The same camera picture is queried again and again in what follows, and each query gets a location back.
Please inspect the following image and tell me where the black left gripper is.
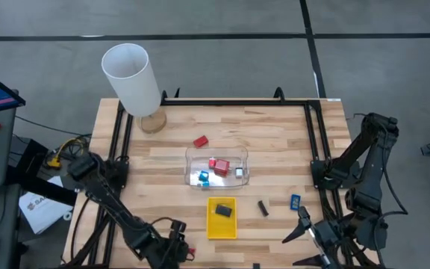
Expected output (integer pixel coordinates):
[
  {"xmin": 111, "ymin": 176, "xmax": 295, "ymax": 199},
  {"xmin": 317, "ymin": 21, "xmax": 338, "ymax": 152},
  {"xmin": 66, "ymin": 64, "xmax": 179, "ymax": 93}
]
[{"xmin": 146, "ymin": 233, "xmax": 196, "ymax": 269}]

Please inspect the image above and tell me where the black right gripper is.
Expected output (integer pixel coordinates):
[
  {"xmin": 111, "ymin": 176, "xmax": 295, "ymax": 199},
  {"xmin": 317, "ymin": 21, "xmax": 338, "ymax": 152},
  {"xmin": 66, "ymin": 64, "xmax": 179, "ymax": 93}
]
[{"xmin": 281, "ymin": 205, "xmax": 350, "ymax": 269}]

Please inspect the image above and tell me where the black rectangular block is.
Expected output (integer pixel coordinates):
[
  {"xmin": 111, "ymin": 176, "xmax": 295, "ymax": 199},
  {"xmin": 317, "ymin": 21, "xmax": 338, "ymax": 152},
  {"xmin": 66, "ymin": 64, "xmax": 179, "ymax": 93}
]
[{"xmin": 214, "ymin": 203, "xmax": 234, "ymax": 218}]

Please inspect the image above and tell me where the red box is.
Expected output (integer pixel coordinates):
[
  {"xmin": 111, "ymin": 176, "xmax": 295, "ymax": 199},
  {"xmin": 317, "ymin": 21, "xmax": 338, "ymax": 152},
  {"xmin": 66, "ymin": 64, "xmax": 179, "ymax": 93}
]
[
  {"xmin": 193, "ymin": 134, "xmax": 210, "ymax": 149},
  {"xmin": 214, "ymin": 158, "xmax": 231, "ymax": 177}
]

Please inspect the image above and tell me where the yellow plastic basket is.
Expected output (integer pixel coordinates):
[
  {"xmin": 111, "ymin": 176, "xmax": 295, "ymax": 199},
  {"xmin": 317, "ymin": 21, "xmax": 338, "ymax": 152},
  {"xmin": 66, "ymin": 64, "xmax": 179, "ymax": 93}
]
[{"xmin": 206, "ymin": 197, "xmax": 238, "ymax": 241}]

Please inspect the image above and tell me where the clear plastic container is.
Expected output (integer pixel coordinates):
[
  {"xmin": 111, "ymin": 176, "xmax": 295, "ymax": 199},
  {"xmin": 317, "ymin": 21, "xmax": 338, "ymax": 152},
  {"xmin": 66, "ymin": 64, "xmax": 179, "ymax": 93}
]
[{"xmin": 184, "ymin": 145, "xmax": 250, "ymax": 191}]

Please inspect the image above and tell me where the white printed paper bag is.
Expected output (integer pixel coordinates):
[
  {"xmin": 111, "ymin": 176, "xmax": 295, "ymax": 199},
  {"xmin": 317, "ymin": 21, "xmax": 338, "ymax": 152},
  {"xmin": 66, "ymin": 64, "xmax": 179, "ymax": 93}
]
[{"xmin": 18, "ymin": 176, "xmax": 75, "ymax": 235}]

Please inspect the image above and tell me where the black metal stand beam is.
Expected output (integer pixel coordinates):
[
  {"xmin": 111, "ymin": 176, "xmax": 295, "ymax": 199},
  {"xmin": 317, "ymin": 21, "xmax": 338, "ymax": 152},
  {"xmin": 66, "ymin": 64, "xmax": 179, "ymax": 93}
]
[{"xmin": 5, "ymin": 166, "xmax": 78, "ymax": 207}]

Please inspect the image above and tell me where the white cylinder lamp shade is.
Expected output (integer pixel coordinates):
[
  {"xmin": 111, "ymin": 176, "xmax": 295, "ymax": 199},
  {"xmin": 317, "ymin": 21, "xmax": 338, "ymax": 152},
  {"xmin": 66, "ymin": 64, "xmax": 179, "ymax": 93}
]
[{"xmin": 101, "ymin": 43, "xmax": 168, "ymax": 135}]

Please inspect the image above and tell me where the yellow cable bundle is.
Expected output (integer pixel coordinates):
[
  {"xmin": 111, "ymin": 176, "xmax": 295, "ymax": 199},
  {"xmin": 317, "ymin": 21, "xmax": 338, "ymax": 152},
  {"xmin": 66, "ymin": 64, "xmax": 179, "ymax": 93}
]
[{"xmin": 45, "ymin": 136, "xmax": 91, "ymax": 170}]

